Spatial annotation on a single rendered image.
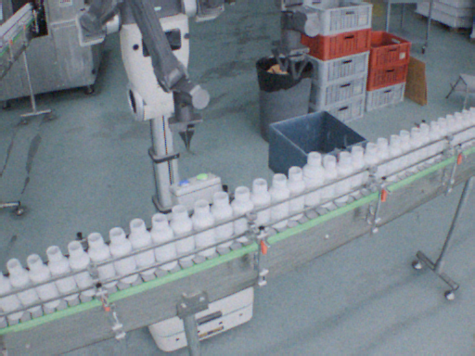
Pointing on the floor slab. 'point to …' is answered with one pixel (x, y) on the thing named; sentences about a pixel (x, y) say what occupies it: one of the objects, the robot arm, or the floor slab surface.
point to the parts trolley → (403, 23)
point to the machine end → (52, 53)
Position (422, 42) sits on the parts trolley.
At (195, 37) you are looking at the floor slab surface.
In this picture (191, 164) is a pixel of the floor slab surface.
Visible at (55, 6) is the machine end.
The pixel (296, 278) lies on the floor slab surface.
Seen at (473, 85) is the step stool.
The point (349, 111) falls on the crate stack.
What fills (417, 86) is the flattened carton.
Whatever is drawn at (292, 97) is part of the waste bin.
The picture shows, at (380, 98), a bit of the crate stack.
